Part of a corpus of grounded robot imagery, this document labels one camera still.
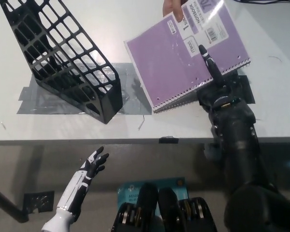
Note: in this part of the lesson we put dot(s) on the grey tape patch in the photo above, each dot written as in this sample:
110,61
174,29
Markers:
133,99

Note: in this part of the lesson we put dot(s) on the black plastic lattice shelf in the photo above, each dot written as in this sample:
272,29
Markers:
110,101

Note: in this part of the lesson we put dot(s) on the person's hand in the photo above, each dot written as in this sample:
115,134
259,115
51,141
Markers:
171,7

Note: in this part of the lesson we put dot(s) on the black desk leg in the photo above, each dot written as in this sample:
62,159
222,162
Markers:
7,206

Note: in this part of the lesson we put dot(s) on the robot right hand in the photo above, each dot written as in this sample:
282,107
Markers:
229,113

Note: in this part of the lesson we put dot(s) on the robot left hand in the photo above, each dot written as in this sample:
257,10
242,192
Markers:
88,169

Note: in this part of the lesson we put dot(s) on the teal box on floor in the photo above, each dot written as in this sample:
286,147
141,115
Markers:
128,192

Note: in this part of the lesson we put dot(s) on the black square tape patch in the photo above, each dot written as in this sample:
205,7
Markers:
247,89

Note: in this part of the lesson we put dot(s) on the purple spiral notebook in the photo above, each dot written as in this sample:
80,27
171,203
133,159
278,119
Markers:
164,65

